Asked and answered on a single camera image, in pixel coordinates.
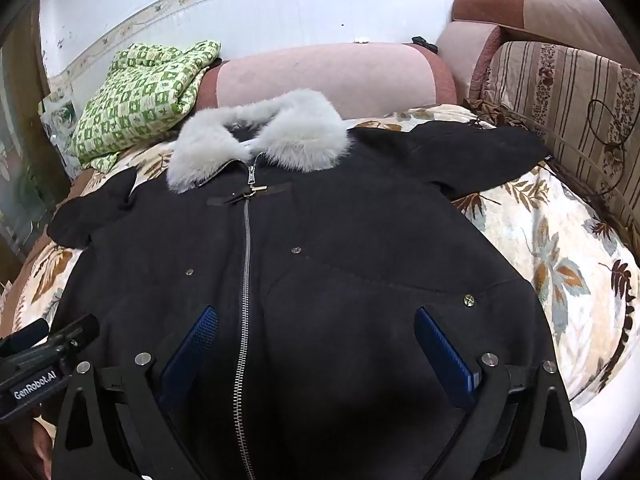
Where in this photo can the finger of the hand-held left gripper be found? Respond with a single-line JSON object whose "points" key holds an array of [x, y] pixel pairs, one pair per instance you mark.
{"points": [[75, 332], [22, 336]]}

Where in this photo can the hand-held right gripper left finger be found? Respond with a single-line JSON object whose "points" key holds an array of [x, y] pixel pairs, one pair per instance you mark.
{"points": [[191, 350]]}

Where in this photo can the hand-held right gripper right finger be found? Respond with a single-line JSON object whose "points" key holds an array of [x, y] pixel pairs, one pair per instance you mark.
{"points": [[445, 355]]}

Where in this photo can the black coat with fur collar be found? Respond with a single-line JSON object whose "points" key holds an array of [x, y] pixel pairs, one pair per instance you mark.
{"points": [[350, 260]]}

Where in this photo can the person's left forearm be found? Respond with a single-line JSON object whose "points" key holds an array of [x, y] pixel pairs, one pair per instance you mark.
{"points": [[37, 442]]}

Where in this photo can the leaf print blanket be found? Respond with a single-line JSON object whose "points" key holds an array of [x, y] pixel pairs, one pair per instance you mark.
{"points": [[550, 260]]}

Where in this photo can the clear plastic bag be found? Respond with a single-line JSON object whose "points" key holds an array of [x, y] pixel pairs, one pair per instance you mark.
{"points": [[57, 120]]}

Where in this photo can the green checked blanket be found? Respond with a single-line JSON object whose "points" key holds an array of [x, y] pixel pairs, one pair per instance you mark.
{"points": [[140, 95]]}

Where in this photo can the striped floral sofa cushion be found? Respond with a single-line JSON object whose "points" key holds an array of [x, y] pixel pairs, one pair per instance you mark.
{"points": [[565, 105]]}

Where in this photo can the pink cushion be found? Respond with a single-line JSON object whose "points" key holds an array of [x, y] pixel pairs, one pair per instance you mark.
{"points": [[465, 55]]}

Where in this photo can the pink sofa armrest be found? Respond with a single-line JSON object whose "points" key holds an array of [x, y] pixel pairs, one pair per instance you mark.
{"points": [[325, 75]]}

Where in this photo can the small black object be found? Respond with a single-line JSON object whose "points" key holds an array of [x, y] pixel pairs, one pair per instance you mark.
{"points": [[425, 44]]}

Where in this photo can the brown and beige sofa back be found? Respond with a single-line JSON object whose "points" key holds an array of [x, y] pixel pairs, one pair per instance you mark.
{"points": [[540, 10]]}

